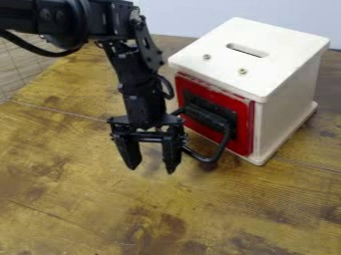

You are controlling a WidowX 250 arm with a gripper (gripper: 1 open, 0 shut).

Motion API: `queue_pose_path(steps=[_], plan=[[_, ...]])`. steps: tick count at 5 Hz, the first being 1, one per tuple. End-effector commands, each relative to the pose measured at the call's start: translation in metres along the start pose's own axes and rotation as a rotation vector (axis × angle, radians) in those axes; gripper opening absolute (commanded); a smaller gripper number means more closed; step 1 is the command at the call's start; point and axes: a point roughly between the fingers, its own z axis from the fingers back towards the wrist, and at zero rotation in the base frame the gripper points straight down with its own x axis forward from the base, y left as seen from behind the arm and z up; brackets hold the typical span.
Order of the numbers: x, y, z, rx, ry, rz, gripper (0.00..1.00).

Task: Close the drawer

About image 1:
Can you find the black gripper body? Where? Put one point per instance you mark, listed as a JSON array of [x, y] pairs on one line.
[[146, 123]]

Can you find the black drawer handle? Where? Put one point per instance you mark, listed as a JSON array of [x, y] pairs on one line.
[[209, 139]]

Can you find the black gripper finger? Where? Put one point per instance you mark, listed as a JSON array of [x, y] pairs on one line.
[[173, 143], [129, 149]]

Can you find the red drawer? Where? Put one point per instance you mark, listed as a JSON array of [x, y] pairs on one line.
[[241, 145]]

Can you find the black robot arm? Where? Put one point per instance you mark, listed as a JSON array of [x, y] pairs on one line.
[[54, 28]]

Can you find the white wooden drawer box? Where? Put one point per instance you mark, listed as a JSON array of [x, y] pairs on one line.
[[268, 64]]

